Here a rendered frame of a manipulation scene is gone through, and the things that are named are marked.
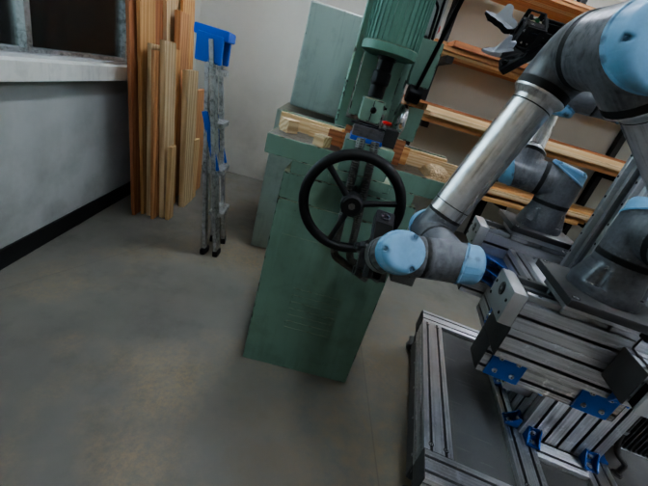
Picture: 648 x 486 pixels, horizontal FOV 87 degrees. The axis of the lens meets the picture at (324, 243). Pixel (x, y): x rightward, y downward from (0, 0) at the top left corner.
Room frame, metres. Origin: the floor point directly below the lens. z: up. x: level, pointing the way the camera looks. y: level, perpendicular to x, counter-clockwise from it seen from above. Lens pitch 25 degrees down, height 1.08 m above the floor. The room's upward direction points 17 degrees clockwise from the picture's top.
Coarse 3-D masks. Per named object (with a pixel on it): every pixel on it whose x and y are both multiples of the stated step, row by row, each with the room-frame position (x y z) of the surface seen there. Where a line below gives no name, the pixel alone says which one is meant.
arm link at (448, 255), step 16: (432, 240) 0.57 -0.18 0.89; (448, 240) 0.59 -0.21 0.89; (432, 256) 0.54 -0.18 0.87; (448, 256) 0.55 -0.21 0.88; (464, 256) 0.55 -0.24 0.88; (480, 256) 0.56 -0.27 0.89; (432, 272) 0.54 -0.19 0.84; (448, 272) 0.54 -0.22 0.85; (464, 272) 0.54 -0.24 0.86; (480, 272) 0.55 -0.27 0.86
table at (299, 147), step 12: (276, 132) 1.09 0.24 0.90; (300, 132) 1.23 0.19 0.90; (276, 144) 1.05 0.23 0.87; (288, 144) 1.06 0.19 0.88; (300, 144) 1.06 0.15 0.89; (288, 156) 1.06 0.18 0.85; (300, 156) 1.06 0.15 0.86; (312, 156) 1.06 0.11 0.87; (336, 168) 0.98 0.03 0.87; (396, 168) 1.10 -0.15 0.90; (408, 168) 1.16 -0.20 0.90; (360, 180) 0.97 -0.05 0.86; (372, 180) 0.98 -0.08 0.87; (408, 180) 1.08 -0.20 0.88; (420, 180) 1.08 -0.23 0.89; (432, 180) 1.08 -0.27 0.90; (384, 192) 0.98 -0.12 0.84; (408, 192) 1.08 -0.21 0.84; (420, 192) 1.08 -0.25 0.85; (432, 192) 1.08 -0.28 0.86
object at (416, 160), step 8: (312, 128) 1.21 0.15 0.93; (320, 128) 1.21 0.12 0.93; (328, 128) 1.22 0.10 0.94; (312, 136) 1.21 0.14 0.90; (408, 160) 1.23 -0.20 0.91; (416, 160) 1.23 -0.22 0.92; (424, 160) 1.23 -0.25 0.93; (432, 160) 1.24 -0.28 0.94; (448, 168) 1.24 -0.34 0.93; (456, 168) 1.24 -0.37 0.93
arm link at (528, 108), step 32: (544, 64) 0.68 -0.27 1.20; (512, 96) 0.71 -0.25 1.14; (544, 96) 0.67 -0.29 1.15; (512, 128) 0.68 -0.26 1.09; (480, 160) 0.68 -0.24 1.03; (512, 160) 0.69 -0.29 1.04; (448, 192) 0.69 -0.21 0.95; (480, 192) 0.68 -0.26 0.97; (416, 224) 0.70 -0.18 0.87; (448, 224) 0.67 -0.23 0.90
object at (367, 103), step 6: (366, 96) 1.21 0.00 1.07; (366, 102) 1.18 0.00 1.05; (372, 102) 1.18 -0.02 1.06; (378, 102) 1.18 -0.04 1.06; (384, 102) 1.19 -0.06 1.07; (360, 108) 1.27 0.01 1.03; (366, 108) 1.18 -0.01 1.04; (378, 108) 1.18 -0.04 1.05; (384, 108) 1.20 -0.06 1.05; (360, 114) 1.18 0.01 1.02; (366, 114) 1.18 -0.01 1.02; (372, 114) 1.18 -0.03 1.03; (378, 114) 1.18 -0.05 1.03; (366, 120) 1.18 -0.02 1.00; (372, 120) 1.18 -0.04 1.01; (378, 120) 1.18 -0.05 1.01
